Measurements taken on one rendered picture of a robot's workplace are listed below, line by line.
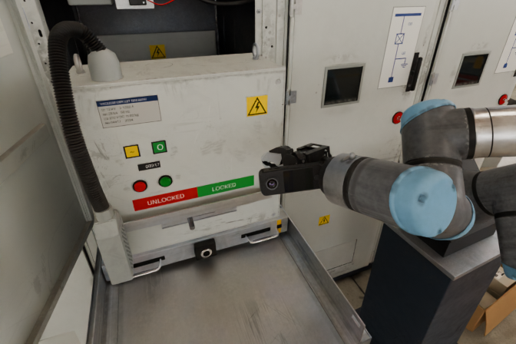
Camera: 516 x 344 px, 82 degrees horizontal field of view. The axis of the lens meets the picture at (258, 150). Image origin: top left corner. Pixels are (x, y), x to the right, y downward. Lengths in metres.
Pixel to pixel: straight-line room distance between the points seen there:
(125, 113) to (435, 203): 0.59
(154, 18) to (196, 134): 1.09
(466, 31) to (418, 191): 1.24
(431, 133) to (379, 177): 0.16
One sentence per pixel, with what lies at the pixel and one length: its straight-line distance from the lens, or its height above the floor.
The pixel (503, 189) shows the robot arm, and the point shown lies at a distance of 1.13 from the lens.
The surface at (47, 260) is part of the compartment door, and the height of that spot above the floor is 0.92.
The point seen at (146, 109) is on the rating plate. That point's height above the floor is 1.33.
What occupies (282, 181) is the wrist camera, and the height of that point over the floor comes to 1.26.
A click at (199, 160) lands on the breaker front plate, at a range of 0.76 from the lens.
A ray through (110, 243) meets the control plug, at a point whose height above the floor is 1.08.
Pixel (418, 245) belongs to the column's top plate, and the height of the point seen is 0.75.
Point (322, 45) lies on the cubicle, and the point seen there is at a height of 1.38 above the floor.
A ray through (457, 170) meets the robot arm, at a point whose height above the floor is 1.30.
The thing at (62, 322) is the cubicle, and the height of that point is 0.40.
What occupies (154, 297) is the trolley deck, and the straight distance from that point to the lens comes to 0.92.
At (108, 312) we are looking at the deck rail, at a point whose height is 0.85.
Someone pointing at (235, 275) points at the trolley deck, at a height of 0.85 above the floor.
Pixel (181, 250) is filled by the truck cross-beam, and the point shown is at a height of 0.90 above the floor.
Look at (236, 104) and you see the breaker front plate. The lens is 0.73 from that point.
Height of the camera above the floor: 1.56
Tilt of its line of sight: 29 degrees down
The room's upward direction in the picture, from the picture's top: straight up
